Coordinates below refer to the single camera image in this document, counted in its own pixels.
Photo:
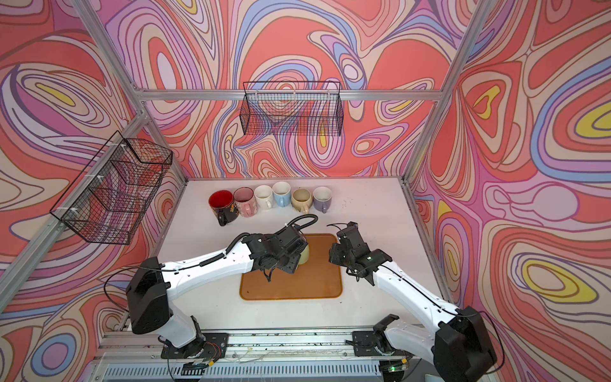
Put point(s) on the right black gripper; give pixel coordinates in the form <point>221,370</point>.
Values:
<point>335,254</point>

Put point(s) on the left black wire basket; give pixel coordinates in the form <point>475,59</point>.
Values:
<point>117,193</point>

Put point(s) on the aluminium rail with vents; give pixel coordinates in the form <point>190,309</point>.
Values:
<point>318,354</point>

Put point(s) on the black wire basket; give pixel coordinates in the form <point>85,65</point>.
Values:
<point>285,108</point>
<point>117,193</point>

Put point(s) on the pink floral mug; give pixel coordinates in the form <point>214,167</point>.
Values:
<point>246,201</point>

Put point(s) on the light green mug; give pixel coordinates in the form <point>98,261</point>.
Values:
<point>305,255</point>

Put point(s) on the black red mug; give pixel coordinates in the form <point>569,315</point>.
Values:
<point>223,204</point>

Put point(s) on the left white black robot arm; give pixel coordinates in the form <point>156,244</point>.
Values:
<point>155,286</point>

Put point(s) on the purple mug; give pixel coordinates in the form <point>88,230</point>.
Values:
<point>322,199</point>

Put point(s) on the orange brown serving tray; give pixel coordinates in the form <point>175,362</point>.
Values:
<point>316,279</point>

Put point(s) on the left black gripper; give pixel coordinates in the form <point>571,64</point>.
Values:
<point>292,268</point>

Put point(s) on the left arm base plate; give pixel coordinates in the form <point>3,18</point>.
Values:
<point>208,347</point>

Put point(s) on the light blue mug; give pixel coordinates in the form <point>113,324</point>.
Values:
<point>282,193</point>

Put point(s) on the beige ceramic teapot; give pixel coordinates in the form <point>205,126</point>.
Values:
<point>302,200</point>

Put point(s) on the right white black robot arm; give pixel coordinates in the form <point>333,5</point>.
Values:
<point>455,340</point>

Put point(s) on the back black wire basket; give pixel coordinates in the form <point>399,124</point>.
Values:
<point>285,108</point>

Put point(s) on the white cream mug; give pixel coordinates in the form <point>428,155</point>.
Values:
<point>264,197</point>

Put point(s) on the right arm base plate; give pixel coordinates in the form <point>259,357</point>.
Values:
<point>377,344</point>

